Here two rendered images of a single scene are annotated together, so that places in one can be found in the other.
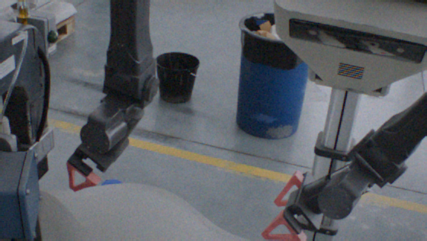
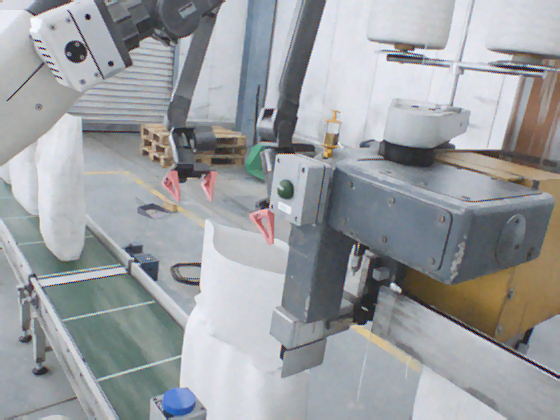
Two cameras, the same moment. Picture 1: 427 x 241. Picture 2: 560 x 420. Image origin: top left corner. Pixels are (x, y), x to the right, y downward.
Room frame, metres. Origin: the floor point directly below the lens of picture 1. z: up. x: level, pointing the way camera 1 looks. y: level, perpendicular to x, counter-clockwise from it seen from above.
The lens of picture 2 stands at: (1.69, 0.79, 1.46)
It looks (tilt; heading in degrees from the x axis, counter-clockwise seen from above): 16 degrees down; 215
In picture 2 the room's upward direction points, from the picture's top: 8 degrees clockwise
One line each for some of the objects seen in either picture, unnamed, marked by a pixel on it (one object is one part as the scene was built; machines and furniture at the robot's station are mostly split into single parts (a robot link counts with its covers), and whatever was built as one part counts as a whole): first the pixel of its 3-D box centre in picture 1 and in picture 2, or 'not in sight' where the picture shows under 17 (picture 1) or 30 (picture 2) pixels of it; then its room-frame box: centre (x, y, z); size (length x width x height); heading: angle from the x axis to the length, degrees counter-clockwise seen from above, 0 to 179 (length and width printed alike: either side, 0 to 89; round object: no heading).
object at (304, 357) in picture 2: (36, 162); (296, 351); (1.04, 0.41, 0.98); 0.09 x 0.05 x 0.05; 165
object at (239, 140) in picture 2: not in sight; (193, 134); (-2.95, -4.12, 0.36); 1.20 x 0.82 x 0.14; 161
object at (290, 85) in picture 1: (273, 76); not in sight; (3.08, -0.34, 0.32); 0.51 x 0.48 x 0.65; 165
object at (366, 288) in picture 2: not in sight; (366, 288); (0.89, 0.45, 1.07); 0.03 x 0.01 x 0.13; 165
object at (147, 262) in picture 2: not in sight; (135, 259); (0.15, -1.20, 0.35); 0.30 x 0.15 x 0.15; 75
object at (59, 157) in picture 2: not in sight; (60, 180); (0.40, -1.52, 0.74); 0.47 x 0.22 x 0.72; 73
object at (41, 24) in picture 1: (36, 33); (299, 188); (1.10, 0.40, 1.28); 0.08 x 0.05 x 0.09; 75
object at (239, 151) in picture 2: not in sight; (194, 145); (-2.99, -4.13, 0.22); 1.21 x 0.84 x 0.14; 165
